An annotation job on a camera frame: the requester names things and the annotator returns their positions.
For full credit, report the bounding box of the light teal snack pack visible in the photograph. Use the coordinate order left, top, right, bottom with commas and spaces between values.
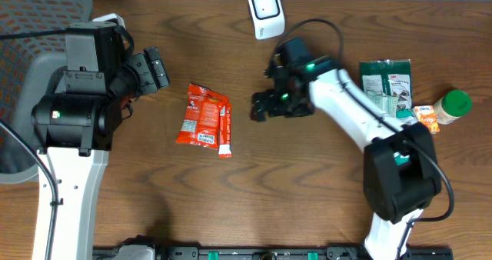
366, 91, 398, 118

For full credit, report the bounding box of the small orange box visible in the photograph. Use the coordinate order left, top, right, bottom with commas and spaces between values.
413, 105, 440, 134

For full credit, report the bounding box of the grey plastic shopping basket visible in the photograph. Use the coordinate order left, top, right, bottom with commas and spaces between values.
0, 0, 95, 185

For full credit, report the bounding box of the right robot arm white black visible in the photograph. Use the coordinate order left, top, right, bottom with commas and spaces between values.
251, 55, 453, 259

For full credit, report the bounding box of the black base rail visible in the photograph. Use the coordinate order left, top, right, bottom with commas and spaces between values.
91, 245, 454, 260

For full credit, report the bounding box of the red snack bag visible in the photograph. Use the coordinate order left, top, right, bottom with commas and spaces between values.
176, 84, 229, 149

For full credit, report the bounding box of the green lid jar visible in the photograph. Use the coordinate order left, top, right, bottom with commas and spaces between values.
433, 89, 472, 125

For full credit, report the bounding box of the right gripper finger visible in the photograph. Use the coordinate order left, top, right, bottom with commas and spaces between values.
250, 106, 266, 122
251, 91, 271, 107

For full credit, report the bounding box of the green white wipes pack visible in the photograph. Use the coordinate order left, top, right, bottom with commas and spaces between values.
359, 58, 418, 167

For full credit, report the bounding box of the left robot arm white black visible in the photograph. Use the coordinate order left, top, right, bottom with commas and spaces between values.
32, 47, 170, 259

